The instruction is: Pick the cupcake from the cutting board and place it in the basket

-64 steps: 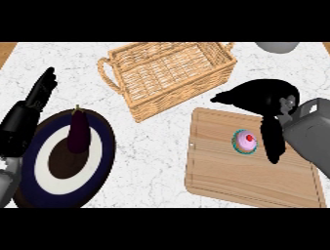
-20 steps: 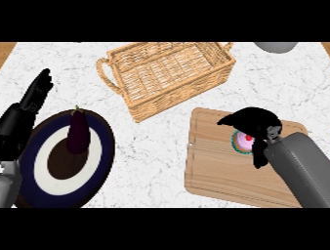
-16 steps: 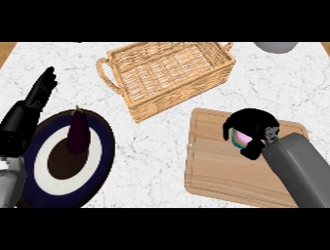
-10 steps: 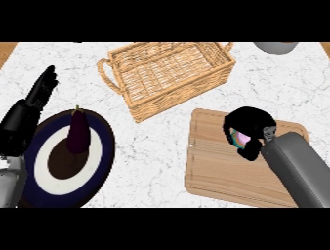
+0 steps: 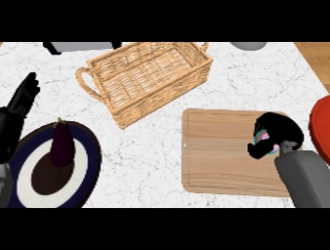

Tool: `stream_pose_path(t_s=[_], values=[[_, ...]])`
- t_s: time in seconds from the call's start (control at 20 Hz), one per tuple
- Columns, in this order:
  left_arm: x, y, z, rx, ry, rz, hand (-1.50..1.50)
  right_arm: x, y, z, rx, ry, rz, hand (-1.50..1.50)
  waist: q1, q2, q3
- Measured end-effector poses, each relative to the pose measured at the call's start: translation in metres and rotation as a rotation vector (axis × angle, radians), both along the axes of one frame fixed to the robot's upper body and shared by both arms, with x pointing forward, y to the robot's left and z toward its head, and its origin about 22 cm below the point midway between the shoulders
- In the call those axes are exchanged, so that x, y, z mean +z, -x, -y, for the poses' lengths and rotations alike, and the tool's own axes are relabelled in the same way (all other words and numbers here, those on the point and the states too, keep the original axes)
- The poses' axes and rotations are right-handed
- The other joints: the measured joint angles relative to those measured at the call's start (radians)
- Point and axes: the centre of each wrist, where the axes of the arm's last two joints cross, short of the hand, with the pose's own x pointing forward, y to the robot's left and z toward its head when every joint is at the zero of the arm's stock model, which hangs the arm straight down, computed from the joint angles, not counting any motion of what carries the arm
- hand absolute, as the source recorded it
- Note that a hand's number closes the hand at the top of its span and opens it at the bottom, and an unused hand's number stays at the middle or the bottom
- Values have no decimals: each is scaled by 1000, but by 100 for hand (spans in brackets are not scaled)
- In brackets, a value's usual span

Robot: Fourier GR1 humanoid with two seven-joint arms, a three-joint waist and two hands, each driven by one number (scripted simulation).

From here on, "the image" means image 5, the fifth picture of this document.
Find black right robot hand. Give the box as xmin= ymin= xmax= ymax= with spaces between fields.
xmin=245 ymin=111 xmax=304 ymax=160

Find grey and black appliance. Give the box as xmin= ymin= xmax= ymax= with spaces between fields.
xmin=42 ymin=41 xmax=123 ymax=56

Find pale wooden cutting board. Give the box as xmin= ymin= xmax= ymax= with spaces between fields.
xmin=179 ymin=107 xmax=294 ymax=198

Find dark blue and white plate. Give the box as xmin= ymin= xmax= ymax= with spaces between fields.
xmin=5 ymin=120 xmax=101 ymax=209

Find wicker basket with handles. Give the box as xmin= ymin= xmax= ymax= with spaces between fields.
xmin=75 ymin=41 xmax=215 ymax=130

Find dark purple eggplant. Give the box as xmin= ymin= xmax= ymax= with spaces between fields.
xmin=48 ymin=117 xmax=75 ymax=168

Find pale grey round object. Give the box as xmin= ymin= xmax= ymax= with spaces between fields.
xmin=229 ymin=41 xmax=269 ymax=52

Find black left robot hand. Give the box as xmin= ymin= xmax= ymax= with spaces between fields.
xmin=0 ymin=71 xmax=41 ymax=165

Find pink and teal cupcake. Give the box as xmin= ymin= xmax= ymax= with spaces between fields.
xmin=251 ymin=128 xmax=282 ymax=156

